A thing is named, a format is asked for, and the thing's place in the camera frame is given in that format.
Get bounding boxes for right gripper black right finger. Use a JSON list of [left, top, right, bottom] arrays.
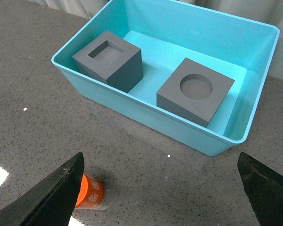
[[237, 152, 283, 226]]

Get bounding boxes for gray block round recess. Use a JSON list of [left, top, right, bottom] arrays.
[[157, 58, 234, 127]]

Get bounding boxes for orange cylinder part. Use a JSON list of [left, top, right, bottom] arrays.
[[75, 174, 104, 209]]

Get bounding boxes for light blue plastic box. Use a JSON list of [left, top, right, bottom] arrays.
[[52, 0, 280, 156]]

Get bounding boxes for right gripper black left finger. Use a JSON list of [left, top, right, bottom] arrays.
[[0, 152, 84, 226]]

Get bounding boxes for gray cube square recess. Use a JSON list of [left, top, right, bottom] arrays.
[[72, 31, 143, 93]]

